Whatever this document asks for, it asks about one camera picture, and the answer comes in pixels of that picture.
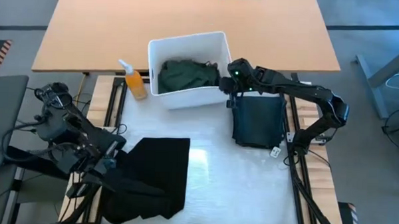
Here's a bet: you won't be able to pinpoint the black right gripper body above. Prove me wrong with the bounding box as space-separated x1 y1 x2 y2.
219 57 257 98

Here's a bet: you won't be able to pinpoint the black hazard-striped box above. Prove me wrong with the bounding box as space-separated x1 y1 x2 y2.
336 201 362 224

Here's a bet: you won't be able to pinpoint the white paper garment tag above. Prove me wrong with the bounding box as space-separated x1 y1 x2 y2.
269 146 282 160

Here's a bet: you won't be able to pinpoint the dark grey chair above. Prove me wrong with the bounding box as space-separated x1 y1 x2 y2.
0 73 31 224

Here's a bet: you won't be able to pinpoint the dark green garment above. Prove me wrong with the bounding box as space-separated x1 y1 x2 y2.
157 58 222 97

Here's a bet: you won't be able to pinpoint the orange spray bottle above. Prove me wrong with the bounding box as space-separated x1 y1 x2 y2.
116 58 150 102

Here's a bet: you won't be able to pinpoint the tan wooden desk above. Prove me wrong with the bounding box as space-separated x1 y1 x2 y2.
31 0 344 83

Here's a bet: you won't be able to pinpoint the yellow cable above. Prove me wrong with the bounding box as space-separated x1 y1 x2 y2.
74 72 88 114

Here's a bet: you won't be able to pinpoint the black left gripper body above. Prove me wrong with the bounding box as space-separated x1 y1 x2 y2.
84 136 124 176

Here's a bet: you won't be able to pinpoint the white plastic laundry basket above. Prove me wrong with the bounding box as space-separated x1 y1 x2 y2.
145 28 235 112

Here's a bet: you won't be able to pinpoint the dark blue denim jeans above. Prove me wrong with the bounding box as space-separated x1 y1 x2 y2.
230 92 288 150

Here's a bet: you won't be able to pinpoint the black aluminium table frame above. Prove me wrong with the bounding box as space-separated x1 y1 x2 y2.
61 72 348 224

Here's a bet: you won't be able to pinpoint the black garment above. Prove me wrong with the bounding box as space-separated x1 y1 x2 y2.
98 134 192 224

